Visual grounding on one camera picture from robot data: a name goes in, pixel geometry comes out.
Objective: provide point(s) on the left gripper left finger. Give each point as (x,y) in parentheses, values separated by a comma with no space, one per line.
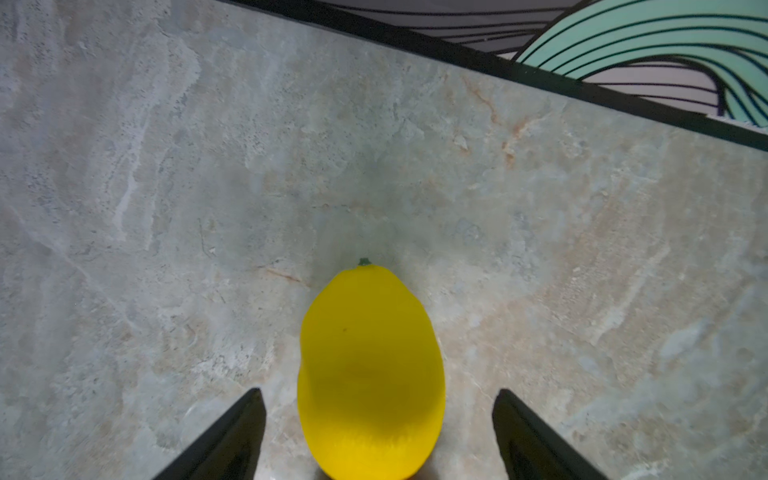
(229,448)

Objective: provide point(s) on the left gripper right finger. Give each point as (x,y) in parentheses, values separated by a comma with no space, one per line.
(530,448)

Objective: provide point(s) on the yellow lemon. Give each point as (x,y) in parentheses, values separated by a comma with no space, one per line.
(371,388)

